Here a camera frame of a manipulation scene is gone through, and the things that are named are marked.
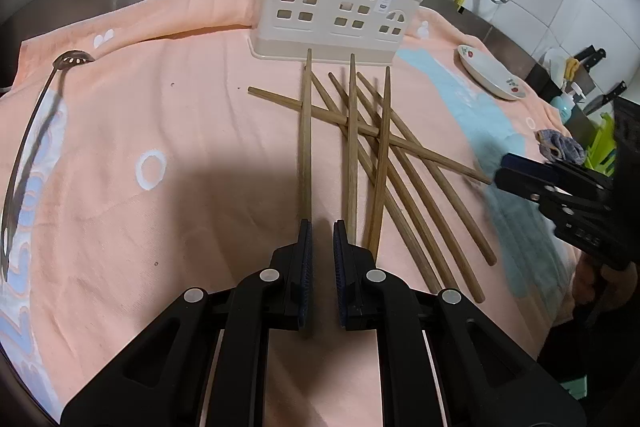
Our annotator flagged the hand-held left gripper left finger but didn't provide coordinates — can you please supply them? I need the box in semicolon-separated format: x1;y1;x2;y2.
60;218;313;427

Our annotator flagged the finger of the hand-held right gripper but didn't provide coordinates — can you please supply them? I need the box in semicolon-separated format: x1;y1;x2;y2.
494;152;617;208
537;189;636;272

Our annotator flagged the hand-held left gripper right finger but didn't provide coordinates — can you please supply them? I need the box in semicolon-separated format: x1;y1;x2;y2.
332;219;586;427

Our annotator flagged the person's right hand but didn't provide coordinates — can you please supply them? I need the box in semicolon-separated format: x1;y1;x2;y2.
574;252;640;314

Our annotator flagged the green plastic rack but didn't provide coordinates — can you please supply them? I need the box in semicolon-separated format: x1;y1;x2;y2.
584;112;619;174

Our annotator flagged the grey blue rag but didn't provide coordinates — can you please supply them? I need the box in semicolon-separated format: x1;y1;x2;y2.
535;129;586;166

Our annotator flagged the light blue detergent bottle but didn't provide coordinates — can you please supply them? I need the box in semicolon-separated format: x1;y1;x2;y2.
550;82;587;124

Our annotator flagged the white bowl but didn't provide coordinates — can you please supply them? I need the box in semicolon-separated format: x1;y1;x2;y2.
542;48;569;80

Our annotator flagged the white strawberry print plate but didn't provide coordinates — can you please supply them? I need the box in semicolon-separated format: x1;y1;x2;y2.
457;44;529;102

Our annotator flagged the peach printed towel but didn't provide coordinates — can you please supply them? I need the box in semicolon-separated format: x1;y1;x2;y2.
0;0;596;427

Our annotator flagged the metal slotted ladle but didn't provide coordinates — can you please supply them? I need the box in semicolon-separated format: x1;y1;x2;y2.
0;50;96;284

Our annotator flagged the black handled knife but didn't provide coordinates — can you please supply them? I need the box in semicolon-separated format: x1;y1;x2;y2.
584;79;627;116
574;47;607;70

